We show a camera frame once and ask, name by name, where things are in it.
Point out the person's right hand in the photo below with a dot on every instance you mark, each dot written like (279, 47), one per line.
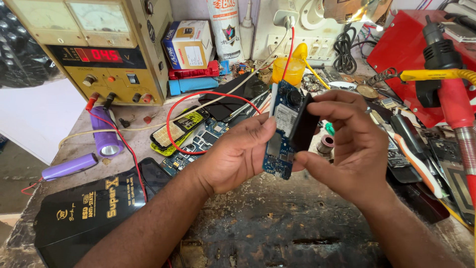
(360, 156)

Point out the person's left hand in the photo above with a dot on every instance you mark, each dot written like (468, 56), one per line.
(234, 156)

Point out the blue phone circuit board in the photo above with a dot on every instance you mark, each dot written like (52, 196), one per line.
(283, 123)

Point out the black phone battery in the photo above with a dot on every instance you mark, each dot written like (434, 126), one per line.
(304, 126)

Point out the bare blue phone board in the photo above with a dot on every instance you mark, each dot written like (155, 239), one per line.
(197, 145)

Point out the orange and white cutter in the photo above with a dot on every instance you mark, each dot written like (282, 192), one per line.
(416, 156)

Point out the black phone display panel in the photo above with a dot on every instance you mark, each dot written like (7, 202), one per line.
(238, 95)

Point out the yellow-green phone housing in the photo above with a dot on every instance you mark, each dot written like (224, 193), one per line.
(178, 128)

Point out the round metal tin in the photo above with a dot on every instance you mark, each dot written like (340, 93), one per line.
(367, 92)

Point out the black phone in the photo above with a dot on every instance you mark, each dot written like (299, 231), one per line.
(156, 175)

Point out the blue ribbed case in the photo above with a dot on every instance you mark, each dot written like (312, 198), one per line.
(193, 85)

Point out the metal spring iron holder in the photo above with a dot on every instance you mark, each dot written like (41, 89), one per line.
(383, 75)

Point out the heap of phone parts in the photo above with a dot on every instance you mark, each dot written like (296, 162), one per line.
(452, 175)

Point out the small red connector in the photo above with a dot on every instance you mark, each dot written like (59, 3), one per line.
(147, 119)

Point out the red ribbed case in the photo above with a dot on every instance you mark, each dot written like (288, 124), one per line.
(193, 71)

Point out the yellow plastic jar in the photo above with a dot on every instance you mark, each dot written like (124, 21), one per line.
(293, 70)

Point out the red clip test lead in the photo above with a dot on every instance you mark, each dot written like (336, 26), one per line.
(128, 149)

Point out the yellow soldering iron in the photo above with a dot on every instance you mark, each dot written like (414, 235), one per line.
(431, 75)

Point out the red panel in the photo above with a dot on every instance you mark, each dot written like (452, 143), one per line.
(399, 48)

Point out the small black connector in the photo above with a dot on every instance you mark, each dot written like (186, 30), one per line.
(124, 122)

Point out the blue and white carton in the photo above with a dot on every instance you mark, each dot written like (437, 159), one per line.
(187, 44)

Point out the white glue bottle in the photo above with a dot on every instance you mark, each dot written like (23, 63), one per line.
(247, 35)

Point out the white printed pouch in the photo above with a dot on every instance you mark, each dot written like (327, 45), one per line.
(226, 29)

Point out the black hot air gun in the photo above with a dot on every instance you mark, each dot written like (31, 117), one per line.
(440, 52)

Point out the large purple battery cell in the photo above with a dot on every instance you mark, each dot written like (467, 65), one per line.
(105, 134)

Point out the black clip test lead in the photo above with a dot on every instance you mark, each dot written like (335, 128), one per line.
(109, 100)

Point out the white charger plug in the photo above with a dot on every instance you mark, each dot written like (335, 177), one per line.
(285, 19)

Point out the black packet with gold print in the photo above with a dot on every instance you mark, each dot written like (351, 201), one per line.
(89, 216)

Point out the yellow bench power supply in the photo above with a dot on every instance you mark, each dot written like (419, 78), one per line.
(104, 56)

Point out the slim purple battery cell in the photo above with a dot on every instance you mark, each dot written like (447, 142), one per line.
(68, 166)

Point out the black plastic bag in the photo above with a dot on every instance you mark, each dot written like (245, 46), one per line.
(22, 48)

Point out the white wall switch board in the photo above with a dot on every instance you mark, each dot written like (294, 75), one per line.
(316, 37)

